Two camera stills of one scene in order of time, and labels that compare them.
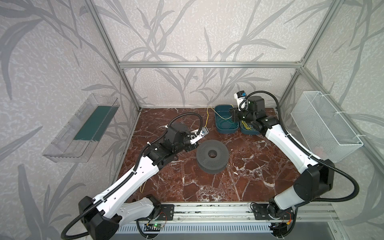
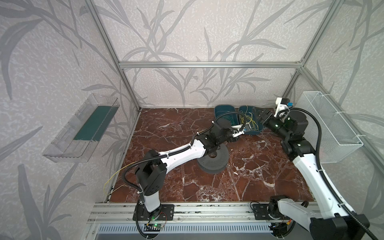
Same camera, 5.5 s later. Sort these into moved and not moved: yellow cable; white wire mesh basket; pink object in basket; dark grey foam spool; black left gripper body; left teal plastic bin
Moved: black left gripper body; yellow cable
Not moved: white wire mesh basket; dark grey foam spool; pink object in basket; left teal plastic bin
